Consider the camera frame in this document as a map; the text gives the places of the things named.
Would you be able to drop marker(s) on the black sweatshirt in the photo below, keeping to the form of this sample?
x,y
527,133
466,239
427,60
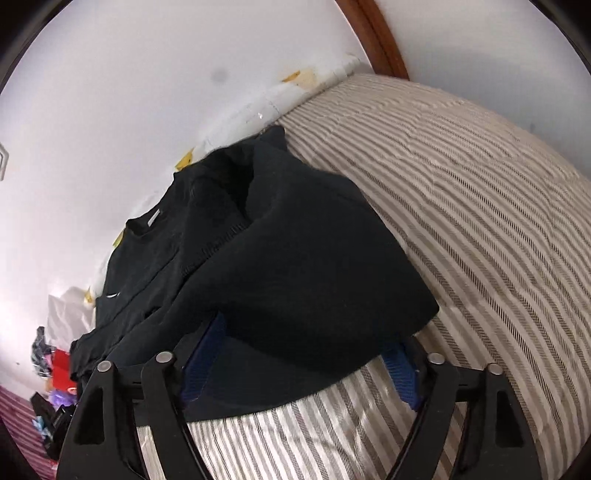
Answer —
x,y
310,281

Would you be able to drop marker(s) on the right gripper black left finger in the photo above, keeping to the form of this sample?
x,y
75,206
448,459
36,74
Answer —
x,y
197,353

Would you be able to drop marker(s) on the white plastic bag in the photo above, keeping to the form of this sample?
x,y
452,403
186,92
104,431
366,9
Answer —
x,y
69,317

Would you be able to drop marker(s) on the striped beige quilt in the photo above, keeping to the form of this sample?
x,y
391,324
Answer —
x,y
498,225

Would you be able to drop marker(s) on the red box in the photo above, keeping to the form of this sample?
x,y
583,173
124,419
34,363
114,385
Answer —
x,y
61,372

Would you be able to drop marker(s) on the white duck-print bolster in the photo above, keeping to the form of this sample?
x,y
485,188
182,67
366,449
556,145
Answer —
x,y
267,107

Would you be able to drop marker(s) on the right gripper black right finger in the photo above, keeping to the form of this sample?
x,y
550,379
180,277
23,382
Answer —
x,y
406,363

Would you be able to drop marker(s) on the brown wooden door frame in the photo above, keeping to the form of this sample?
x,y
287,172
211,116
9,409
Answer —
x,y
375,36

